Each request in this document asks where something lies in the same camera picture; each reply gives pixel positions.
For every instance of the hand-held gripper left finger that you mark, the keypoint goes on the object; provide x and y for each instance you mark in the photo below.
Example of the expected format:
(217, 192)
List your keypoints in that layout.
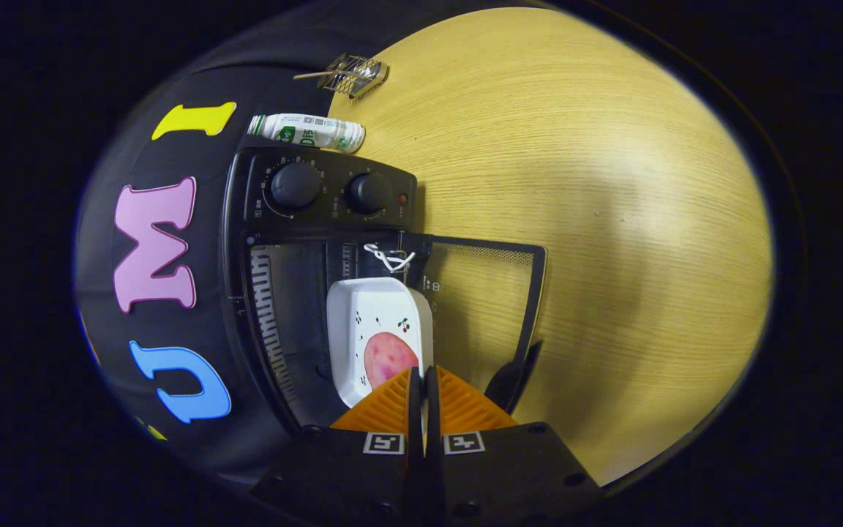
(341, 468)

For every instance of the pink ham slice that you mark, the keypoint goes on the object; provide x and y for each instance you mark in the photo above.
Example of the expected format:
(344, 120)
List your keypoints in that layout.
(388, 355)

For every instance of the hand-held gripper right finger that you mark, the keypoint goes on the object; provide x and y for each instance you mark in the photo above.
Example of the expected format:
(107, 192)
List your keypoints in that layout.
(502, 468)

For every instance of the wooden stick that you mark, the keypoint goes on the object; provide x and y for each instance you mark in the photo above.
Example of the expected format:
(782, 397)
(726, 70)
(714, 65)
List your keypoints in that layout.
(308, 74)

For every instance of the white cherry print dish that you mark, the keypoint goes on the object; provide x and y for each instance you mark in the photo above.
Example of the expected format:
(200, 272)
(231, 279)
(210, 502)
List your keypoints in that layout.
(363, 300)

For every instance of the black toaster oven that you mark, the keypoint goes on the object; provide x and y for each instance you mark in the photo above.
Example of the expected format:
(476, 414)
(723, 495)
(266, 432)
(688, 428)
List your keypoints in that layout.
(334, 219)

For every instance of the white drink bottle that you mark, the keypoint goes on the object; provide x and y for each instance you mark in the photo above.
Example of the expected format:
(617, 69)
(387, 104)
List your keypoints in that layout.
(312, 132)

